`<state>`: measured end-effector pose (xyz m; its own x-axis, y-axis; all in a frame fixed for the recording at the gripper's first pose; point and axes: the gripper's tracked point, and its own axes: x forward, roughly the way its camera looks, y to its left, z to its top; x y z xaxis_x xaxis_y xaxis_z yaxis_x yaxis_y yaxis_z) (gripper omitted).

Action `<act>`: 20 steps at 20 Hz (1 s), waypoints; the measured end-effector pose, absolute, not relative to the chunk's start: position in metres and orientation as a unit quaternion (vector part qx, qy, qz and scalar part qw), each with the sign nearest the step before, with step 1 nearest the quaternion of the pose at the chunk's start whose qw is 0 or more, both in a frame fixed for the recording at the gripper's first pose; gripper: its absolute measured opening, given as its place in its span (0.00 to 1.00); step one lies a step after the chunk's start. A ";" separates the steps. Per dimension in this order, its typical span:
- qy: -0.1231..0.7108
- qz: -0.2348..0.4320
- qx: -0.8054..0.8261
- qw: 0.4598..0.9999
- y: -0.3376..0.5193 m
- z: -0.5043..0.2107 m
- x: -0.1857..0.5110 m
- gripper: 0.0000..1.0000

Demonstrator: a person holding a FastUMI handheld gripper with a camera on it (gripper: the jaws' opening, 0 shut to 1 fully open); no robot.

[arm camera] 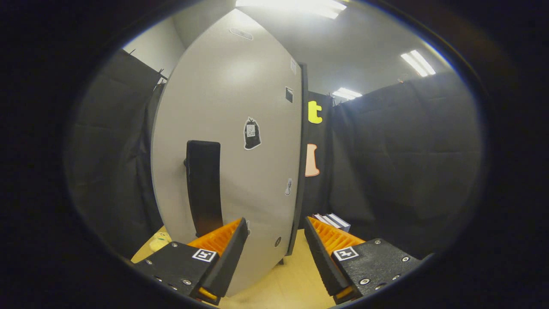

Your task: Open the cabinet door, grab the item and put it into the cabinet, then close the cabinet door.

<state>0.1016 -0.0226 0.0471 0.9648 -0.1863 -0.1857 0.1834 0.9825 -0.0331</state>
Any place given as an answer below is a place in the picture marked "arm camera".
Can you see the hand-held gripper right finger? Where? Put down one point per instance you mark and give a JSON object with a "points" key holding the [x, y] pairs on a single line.
{"points": [[324, 262]]}

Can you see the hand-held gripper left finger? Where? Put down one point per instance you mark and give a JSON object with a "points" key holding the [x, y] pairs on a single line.
{"points": [[227, 262]]}

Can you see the beige cabinet door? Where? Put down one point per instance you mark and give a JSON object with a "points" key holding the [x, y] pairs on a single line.
{"points": [[223, 86]]}

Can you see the white book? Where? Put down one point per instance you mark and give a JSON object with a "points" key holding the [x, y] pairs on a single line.
{"points": [[329, 221]]}

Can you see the yellow plush toy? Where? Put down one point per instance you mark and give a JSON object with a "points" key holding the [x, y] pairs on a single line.
{"points": [[159, 242]]}

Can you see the dark grey cabinet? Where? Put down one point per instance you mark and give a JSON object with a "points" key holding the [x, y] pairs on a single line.
{"points": [[303, 171]]}

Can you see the black backdrop cloth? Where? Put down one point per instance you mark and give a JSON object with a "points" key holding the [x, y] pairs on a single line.
{"points": [[407, 163]]}

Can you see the small ceiling light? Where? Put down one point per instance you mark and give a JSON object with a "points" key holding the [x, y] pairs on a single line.
{"points": [[346, 93]]}

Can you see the twin-strip ceiling light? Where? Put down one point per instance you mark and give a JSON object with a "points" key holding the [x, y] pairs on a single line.
{"points": [[418, 63]]}

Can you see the large ceiling light panel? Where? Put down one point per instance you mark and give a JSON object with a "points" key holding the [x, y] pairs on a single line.
{"points": [[291, 6]]}

